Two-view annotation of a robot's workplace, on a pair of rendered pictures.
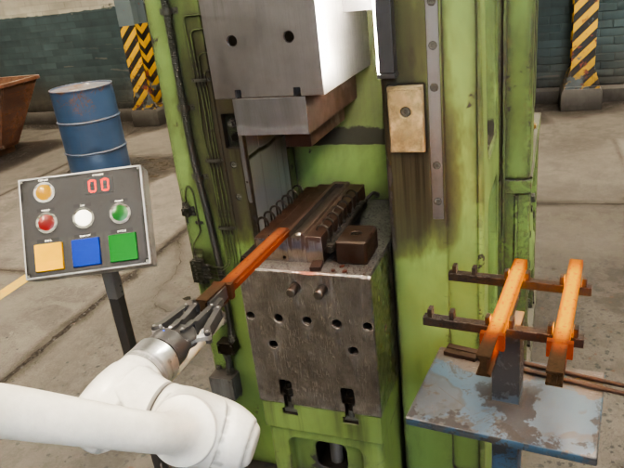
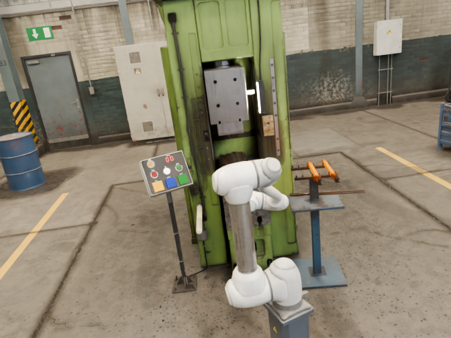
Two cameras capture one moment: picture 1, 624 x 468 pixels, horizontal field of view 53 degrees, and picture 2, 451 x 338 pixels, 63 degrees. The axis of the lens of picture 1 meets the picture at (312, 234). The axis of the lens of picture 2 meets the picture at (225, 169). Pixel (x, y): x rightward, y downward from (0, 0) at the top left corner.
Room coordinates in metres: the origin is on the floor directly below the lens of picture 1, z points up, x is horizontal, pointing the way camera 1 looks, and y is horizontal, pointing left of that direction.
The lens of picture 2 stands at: (-0.98, 1.27, 1.98)
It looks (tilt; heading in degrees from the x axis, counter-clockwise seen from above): 19 degrees down; 336
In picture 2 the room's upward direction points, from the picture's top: 7 degrees counter-clockwise
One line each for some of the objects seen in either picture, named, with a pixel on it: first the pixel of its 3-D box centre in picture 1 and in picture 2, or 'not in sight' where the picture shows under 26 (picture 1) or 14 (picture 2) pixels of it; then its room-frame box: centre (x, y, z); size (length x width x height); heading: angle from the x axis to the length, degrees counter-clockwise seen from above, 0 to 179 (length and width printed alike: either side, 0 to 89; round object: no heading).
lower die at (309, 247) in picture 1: (314, 217); (233, 163); (1.76, -0.01, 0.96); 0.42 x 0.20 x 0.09; 157
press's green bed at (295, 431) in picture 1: (352, 411); (247, 235); (1.74, -0.07, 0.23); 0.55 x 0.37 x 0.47; 157
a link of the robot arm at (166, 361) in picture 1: (151, 365); not in sight; (0.93, 0.31, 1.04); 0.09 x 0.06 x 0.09; 67
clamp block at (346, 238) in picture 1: (357, 244); not in sight; (1.55, -0.12, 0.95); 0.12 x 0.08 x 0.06; 157
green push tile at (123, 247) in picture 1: (123, 247); (182, 179); (1.58, 0.51, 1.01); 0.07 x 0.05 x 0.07; 92
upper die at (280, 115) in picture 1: (300, 98); (229, 123); (1.76, -0.01, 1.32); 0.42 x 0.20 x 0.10; 157
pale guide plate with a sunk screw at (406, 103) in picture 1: (406, 119); (268, 125); (1.56, -0.27, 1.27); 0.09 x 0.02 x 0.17; 67
